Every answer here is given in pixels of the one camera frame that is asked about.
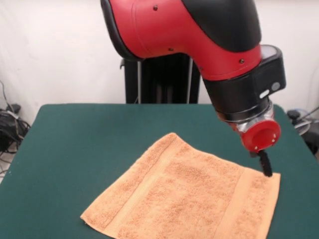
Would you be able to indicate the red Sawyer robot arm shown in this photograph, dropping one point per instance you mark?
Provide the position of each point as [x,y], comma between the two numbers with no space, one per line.
[199,42]

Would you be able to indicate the black stand base with caster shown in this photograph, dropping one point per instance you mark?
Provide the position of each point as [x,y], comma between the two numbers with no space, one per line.
[312,142]

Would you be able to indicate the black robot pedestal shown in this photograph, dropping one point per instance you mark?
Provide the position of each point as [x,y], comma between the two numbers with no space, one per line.
[162,82]

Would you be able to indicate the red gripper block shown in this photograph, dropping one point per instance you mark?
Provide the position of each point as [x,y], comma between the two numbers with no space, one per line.
[261,135]

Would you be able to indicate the dark green table cloth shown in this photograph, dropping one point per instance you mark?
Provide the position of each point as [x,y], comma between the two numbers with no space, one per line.
[62,149]

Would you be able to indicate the orange terry towel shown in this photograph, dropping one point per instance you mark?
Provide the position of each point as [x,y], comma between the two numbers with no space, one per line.
[187,194]

